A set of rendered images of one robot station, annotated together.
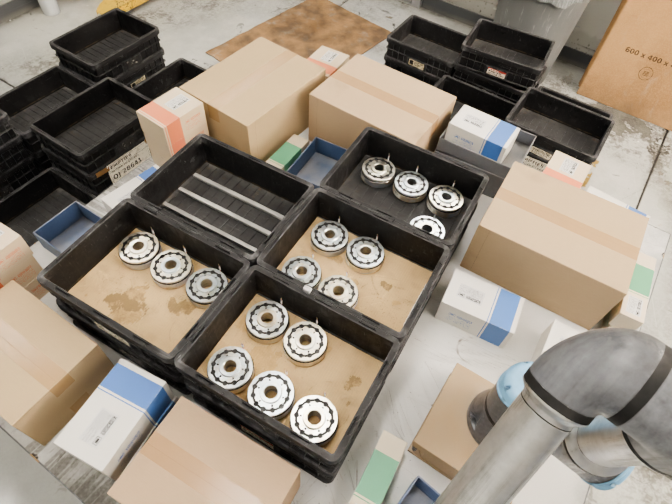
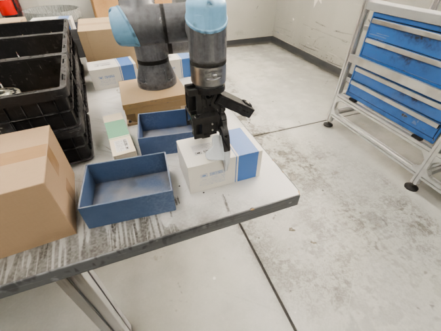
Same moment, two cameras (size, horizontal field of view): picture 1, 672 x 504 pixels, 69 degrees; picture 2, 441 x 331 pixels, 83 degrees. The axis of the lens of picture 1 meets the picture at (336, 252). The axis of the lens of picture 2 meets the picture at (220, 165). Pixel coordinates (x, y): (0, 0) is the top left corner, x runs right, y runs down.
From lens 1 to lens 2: 87 cm
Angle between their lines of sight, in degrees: 35
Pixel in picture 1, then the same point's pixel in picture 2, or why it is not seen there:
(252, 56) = not seen: outside the picture
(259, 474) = (14, 141)
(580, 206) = not seen: hidden behind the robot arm
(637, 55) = not seen: hidden behind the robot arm
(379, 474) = (117, 127)
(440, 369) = (117, 100)
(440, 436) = (134, 98)
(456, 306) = (98, 69)
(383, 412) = (100, 125)
